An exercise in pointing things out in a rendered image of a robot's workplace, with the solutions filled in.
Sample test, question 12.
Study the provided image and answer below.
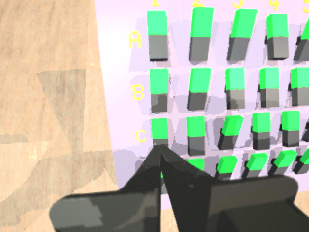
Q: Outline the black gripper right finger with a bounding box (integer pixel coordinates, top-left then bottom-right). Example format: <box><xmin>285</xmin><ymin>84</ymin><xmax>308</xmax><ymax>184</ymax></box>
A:
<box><xmin>159</xmin><ymin>145</ymin><xmax>299</xmax><ymax>232</ymax></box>

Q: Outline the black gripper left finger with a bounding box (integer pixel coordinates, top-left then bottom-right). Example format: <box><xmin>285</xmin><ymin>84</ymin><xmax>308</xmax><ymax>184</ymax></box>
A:
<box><xmin>48</xmin><ymin>145</ymin><xmax>161</xmax><ymax>232</ymax></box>

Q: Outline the pale lavender switch panel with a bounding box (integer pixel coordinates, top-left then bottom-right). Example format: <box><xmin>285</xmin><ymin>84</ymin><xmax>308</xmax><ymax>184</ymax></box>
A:
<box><xmin>95</xmin><ymin>0</ymin><xmax>309</xmax><ymax>192</ymax></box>

